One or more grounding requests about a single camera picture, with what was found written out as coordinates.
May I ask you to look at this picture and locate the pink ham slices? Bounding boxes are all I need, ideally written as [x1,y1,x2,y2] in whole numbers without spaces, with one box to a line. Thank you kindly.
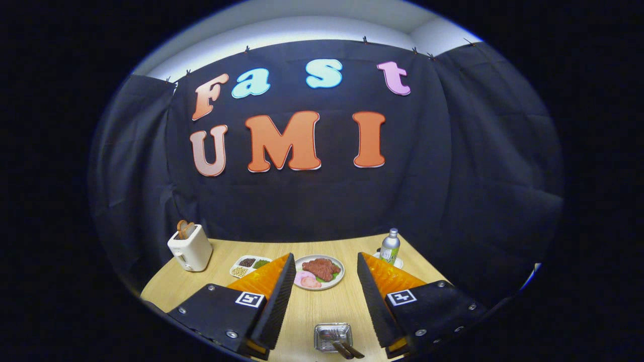
[295,270,323,289]

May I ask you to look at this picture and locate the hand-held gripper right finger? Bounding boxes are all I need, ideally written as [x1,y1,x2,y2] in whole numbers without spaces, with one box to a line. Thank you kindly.
[357,252,488,358]

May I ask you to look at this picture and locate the green label bottle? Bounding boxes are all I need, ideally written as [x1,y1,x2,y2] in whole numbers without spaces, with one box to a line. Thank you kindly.
[379,228,401,265]

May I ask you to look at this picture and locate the red meat slab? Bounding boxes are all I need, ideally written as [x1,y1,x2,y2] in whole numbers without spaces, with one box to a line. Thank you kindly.
[302,258,341,282]

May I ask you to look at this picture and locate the silver metal cutlery rack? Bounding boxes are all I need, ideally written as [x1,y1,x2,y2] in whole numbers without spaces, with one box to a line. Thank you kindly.
[314,323,353,352]

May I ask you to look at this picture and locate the spoon with wooden handle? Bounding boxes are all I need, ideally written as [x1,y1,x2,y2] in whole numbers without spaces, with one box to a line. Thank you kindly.
[335,332,365,359]

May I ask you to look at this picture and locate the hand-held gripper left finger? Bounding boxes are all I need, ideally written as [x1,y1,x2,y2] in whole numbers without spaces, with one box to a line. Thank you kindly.
[167,253,297,360]

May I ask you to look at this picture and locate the white divided dish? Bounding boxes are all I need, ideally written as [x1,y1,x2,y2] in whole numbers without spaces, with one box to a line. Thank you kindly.
[229,255,273,279]

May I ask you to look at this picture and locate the black backdrop cloth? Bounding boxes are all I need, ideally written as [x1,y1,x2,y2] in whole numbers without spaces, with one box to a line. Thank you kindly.
[88,39,564,307]

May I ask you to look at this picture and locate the row of black cloth clips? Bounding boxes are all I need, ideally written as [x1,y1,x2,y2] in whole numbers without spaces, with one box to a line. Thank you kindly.
[165,36,476,83]

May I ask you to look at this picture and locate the small white saucer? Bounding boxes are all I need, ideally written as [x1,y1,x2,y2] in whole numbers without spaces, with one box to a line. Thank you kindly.
[372,251,404,269]

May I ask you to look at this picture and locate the white toaster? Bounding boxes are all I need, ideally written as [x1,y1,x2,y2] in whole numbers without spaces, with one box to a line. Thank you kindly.
[167,224,214,273]

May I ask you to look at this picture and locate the white plate with meat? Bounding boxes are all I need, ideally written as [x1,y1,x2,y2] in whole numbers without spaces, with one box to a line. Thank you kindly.
[293,254,346,291]

